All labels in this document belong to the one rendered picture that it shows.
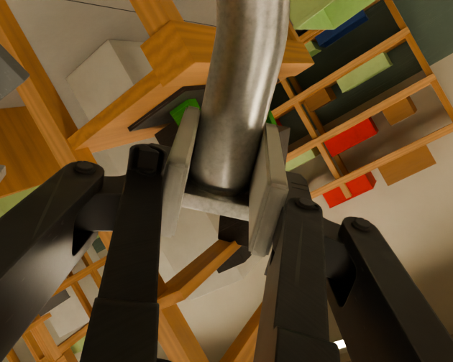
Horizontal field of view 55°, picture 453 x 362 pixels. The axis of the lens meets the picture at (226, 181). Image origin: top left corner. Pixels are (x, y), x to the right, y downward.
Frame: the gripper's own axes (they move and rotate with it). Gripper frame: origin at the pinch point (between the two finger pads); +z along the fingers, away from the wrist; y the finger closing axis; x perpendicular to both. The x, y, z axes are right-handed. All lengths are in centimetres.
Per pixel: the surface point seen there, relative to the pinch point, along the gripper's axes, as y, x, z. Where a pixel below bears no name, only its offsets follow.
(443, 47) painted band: 250, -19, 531
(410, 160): 238, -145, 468
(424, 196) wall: 290, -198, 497
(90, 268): -112, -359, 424
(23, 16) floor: -107, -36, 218
